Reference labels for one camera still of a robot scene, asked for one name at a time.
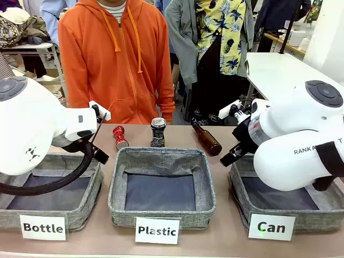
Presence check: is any grey fabric basket labelled Can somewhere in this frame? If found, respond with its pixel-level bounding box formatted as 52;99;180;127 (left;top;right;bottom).
228;158;344;233

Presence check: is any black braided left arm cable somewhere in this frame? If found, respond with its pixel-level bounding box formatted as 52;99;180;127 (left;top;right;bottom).
0;118;104;196

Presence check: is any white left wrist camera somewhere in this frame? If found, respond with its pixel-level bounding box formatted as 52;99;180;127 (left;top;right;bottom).
88;101;111;120

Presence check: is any white background table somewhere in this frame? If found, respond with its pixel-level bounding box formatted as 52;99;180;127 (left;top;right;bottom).
0;42;67;99

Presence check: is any white panel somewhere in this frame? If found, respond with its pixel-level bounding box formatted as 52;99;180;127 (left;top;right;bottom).
304;0;344;81

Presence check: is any white Bottle label card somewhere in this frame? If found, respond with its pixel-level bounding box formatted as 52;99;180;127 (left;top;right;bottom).
19;214;68;241

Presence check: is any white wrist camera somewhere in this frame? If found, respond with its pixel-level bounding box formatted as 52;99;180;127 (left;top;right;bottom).
88;101;111;120
218;99;252;120

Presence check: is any person in orange hoodie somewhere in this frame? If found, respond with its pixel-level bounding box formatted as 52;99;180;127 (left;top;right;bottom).
58;0;176;125

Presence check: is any white side table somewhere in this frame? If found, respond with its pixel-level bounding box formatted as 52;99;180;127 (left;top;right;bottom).
246;52;344;108

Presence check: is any grey fabric basket labelled Plastic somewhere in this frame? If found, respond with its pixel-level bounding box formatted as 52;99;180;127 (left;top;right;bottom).
107;146;217;231

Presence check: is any person in yellow floral shirt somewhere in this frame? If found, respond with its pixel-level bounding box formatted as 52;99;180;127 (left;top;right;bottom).
164;0;255;126

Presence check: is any white Plastic label card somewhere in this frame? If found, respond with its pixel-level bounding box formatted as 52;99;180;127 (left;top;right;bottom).
134;216;181;245

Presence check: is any grey fabric basket labelled Bottle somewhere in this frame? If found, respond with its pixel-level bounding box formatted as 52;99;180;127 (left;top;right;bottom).
0;153;104;232

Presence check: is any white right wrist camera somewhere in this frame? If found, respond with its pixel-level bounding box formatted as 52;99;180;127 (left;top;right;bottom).
218;99;252;120

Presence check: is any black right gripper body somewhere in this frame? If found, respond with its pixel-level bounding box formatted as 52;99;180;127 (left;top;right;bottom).
232;118;260;156

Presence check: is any crushed dark can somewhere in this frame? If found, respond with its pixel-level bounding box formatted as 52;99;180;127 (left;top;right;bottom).
149;117;167;148

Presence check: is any white container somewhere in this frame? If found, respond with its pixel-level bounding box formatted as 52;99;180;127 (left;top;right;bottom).
290;30;307;47

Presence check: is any wooden background desk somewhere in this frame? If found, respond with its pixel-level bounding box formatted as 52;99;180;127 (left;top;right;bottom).
263;32;307;58

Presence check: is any white Can label card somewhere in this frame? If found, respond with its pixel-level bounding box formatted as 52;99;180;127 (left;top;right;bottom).
247;213;296;242

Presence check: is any person in dark jacket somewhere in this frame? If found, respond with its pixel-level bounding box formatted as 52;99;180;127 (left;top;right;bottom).
254;0;312;52

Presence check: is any crushed red can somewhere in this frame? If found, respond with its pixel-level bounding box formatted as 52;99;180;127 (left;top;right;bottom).
112;125;130;151

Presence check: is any pile of patterned clothes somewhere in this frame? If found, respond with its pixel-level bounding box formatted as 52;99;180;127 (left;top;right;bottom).
0;8;51;48

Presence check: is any person in light blue shirt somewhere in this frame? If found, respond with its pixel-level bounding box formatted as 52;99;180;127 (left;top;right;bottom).
40;0;81;46

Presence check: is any brown glass bottle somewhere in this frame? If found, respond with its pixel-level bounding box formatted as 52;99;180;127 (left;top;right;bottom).
191;123;223;156

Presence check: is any black vertical pole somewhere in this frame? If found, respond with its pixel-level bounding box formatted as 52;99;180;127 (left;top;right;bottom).
279;0;297;54

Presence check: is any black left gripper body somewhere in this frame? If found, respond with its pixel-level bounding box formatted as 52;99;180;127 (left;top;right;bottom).
63;137;95;155

